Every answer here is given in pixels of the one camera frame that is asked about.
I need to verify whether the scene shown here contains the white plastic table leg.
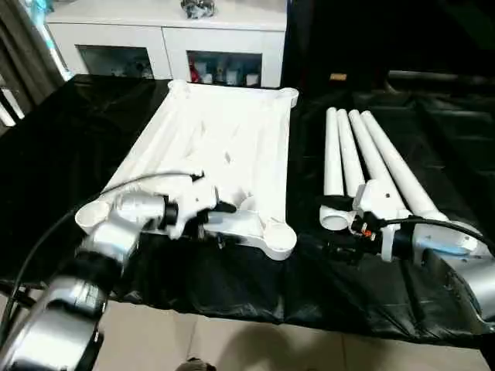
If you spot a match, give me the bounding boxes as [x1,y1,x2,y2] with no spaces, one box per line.
[348,110,407,212]
[361,111,449,223]
[319,107,351,232]
[336,109,367,198]

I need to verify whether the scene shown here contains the dark brown round object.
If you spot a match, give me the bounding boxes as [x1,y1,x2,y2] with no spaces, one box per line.
[179,357,217,371]

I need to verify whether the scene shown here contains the red white bottle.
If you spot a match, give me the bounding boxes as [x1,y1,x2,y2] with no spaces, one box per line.
[189,57,204,83]

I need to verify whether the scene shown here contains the black glossy mat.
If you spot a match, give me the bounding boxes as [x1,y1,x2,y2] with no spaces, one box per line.
[0,73,495,343]

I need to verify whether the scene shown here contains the black horizontal bar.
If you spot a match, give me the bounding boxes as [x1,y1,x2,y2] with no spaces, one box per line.
[388,69,495,84]

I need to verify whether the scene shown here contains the black backdrop cloth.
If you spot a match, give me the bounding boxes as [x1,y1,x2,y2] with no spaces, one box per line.
[285,0,495,101]

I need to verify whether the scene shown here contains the white glass-door cabinet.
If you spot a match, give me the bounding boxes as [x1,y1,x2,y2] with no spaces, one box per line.
[44,0,289,89]

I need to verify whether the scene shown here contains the dark object on cabinet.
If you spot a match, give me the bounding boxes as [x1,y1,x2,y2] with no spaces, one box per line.
[180,0,213,19]

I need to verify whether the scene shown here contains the pale blue white pole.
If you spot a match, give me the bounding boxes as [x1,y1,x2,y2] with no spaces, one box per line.
[40,15,73,80]

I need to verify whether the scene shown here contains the grey brown curtain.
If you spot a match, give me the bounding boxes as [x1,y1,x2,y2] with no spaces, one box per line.
[0,0,65,128]

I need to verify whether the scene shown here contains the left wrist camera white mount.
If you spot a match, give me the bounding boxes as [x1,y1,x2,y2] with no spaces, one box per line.
[166,179,224,240]

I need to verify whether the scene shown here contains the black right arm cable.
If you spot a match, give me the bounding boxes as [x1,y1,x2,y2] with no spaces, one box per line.
[357,216,494,250]

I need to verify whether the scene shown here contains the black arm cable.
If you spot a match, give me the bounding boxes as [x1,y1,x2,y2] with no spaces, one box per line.
[0,169,206,349]
[357,216,494,250]

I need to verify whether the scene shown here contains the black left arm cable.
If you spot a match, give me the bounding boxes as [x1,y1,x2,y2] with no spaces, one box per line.
[0,169,206,349]

